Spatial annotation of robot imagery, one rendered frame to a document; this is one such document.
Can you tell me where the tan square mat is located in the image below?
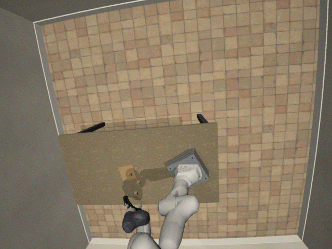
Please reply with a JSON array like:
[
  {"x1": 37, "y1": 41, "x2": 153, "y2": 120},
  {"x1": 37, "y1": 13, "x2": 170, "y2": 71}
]
[{"x1": 118, "y1": 165, "x2": 137, "y2": 181}]

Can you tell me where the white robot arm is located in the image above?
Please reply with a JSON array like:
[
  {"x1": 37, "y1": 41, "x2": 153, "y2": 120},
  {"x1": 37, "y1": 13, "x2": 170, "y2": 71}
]
[{"x1": 122, "y1": 164, "x2": 202, "y2": 249}]

